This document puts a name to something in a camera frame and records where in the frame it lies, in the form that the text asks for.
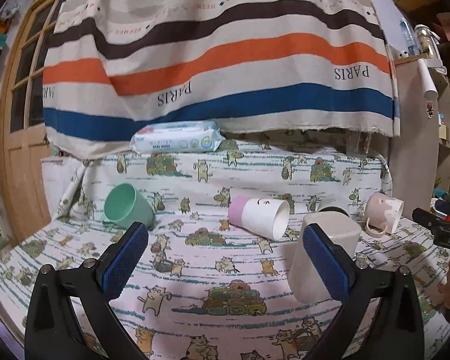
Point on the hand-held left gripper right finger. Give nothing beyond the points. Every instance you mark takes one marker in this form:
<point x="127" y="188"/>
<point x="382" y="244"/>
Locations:
<point x="327" y="260"/>

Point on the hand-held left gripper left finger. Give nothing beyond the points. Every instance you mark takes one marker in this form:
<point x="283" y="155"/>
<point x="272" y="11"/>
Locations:
<point x="123" y="260"/>

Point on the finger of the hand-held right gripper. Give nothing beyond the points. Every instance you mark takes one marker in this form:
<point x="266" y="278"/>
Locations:
<point x="427" y="218"/>

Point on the beige square cup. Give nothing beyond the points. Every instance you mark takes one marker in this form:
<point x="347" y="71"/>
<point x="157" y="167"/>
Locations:
<point x="315" y="273"/>

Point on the dark grey cup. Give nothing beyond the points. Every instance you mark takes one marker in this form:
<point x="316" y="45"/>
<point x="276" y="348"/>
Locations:
<point x="332" y="208"/>

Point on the green cup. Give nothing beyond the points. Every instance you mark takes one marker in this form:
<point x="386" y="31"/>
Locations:
<point x="129" y="206"/>

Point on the pink and white cup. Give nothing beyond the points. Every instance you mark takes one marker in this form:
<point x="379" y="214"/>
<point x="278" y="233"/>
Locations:
<point x="255" y="215"/>

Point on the cat print cloth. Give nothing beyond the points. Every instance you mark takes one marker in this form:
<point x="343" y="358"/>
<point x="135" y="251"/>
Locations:
<point x="217" y="270"/>

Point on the wooden shelf unit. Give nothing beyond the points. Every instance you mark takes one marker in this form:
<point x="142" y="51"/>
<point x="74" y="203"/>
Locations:
<point x="444" y="120"/>

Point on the wet wipes pack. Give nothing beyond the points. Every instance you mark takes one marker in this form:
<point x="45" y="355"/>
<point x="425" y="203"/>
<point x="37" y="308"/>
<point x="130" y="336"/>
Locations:
<point x="176" y="137"/>

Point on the white paper roll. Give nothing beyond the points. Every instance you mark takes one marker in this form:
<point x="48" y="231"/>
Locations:
<point x="426" y="80"/>

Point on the wooden glazed door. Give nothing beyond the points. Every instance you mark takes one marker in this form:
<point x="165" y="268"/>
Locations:
<point x="26" y="120"/>

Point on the glass jar with white lid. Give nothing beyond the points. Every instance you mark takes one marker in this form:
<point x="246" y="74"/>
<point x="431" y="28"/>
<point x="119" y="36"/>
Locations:
<point x="427" y="43"/>

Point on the clear plastic bottle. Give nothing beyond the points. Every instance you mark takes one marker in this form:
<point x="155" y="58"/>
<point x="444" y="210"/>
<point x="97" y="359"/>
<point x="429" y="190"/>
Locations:
<point x="408" y="37"/>

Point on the striped hanging cloth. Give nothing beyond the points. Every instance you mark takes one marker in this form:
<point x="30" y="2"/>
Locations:
<point x="217" y="56"/>

